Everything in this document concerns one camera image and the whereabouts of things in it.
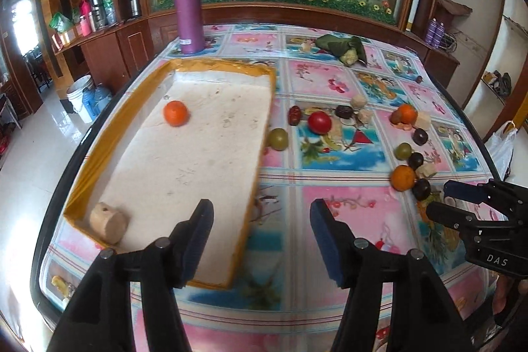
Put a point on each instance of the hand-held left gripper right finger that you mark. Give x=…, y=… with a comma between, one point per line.
x=326, y=249

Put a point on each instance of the blue water jug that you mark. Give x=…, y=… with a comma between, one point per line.
x=103, y=96
x=88, y=102

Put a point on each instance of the green bag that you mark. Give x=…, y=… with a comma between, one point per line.
x=60, y=22

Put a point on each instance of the white plastic bag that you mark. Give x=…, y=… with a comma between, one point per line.
x=501, y=150

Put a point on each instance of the dark purple passion fruit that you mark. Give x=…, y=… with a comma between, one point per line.
x=415, y=161
x=420, y=137
x=421, y=189

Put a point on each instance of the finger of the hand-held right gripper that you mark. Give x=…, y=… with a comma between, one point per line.
x=449, y=215
x=466, y=193

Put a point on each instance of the wooden cabinet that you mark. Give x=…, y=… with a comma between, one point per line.
x=111, y=51

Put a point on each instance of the beige cube piece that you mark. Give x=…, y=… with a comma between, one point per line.
x=423, y=121
x=365, y=117
x=427, y=169

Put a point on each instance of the red tomato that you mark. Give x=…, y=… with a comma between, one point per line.
x=320, y=122

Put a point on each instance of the red date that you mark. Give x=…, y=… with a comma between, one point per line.
x=295, y=115

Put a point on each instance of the purple thermos bottle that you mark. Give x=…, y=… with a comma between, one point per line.
x=187, y=14

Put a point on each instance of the black silver vacuum flask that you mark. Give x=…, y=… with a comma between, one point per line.
x=97, y=7

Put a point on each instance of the white foam tray yellow tape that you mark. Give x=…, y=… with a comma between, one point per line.
x=185, y=154

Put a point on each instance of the green plum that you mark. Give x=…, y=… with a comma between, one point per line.
x=403, y=151
x=277, y=139

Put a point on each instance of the person's right hand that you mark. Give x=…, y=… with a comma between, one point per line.
x=503, y=300

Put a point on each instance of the green plastic bottle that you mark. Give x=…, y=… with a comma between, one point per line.
x=109, y=7

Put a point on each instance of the white plastic bucket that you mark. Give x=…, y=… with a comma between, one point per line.
x=80, y=98

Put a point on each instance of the fruit print tablecloth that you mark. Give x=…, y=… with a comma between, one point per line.
x=350, y=207

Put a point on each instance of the orange mandarin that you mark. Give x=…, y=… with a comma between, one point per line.
x=408, y=113
x=402, y=178
x=176, y=113

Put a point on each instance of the beige cylindrical block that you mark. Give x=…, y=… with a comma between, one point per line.
x=108, y=223

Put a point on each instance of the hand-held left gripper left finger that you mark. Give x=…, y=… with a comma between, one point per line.
x=198, y=240

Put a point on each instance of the dark brown mangosteen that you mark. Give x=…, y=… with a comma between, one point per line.
x=343, y=111

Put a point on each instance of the brown round fruit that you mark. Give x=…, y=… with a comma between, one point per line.
x=396, y=117

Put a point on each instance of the beige lumpy ball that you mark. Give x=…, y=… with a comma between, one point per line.
x=358, y=102

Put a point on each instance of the pink bottle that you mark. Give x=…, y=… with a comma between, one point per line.
x=85, y=20

